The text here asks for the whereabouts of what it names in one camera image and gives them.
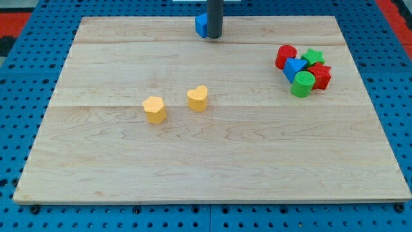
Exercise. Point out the blue cube block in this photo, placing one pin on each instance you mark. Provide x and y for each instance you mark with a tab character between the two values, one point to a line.
201	25

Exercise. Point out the yellow heart block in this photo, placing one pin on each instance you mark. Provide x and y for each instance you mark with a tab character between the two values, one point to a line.
197	99

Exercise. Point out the yellow hexagon block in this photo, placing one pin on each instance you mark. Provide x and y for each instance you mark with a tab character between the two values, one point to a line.
155	111

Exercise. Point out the light wooden board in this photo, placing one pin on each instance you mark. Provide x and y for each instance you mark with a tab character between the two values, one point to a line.
256	143

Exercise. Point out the blue triangle block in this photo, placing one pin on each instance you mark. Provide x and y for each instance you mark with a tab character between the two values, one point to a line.
292	67

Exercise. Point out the red cylinder block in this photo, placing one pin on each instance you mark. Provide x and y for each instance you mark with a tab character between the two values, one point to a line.
284	52

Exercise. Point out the green cylinder block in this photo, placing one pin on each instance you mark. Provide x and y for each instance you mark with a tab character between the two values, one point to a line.
302	84

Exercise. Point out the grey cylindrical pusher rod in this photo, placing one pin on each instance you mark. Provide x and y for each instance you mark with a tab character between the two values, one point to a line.
214	18

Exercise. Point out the green star block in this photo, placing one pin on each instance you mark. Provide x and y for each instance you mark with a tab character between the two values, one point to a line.
312	57

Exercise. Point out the red star block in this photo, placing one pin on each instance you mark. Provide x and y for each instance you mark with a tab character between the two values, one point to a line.
322	75

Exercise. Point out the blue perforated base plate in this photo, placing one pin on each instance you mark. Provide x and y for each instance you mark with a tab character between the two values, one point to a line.
29	74

